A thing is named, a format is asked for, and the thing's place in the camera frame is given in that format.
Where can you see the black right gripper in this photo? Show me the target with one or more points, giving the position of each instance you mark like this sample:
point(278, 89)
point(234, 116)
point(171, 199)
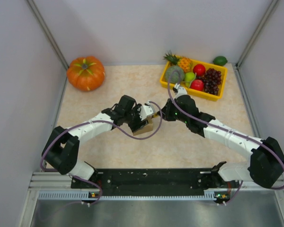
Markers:
point(165, 112)

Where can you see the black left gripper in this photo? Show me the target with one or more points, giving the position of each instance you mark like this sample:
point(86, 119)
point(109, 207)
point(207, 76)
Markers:
point(135, 126)

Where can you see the brown cardboard express box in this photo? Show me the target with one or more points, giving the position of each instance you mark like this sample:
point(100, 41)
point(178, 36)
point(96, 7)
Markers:
point(146, 128)

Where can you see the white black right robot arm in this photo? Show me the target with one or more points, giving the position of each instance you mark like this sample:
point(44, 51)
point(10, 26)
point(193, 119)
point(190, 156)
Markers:
point(264, 157)

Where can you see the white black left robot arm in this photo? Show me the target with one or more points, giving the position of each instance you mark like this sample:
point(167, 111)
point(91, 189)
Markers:
point(62, 148)

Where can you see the green netted melon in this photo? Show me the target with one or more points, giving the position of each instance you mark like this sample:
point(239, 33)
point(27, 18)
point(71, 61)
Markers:
point(174, 74)

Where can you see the yellow plastic tray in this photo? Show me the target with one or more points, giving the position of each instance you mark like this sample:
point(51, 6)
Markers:
point(196, 93)

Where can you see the red apple at front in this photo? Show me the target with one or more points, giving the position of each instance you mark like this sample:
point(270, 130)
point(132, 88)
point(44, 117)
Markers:
point(197, 85)

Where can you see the red apple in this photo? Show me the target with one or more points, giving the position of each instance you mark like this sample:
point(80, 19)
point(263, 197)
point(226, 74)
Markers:
point(197, 85)
point(199, 70)

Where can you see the green pear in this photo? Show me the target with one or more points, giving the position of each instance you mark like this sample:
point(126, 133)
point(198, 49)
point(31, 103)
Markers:
point(189, 78)

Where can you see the small pineapple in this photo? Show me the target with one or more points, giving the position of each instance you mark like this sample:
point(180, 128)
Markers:
point(183, 62)

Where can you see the red apple at back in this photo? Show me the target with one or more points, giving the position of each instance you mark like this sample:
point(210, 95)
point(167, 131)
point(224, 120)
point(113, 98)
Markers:
point(199, 70)

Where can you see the dark purple grape bunch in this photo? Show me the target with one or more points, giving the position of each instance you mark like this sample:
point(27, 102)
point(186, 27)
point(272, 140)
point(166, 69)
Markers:
point(211, 80)

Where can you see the orange pumpkin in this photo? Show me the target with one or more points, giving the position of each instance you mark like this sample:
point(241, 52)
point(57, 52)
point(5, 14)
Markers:
point(86, 73)

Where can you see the green lime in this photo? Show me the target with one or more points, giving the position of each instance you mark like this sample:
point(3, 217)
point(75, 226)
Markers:
point(220, 60)

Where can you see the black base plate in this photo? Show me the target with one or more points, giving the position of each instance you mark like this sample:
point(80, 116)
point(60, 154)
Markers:
point(159, 181)

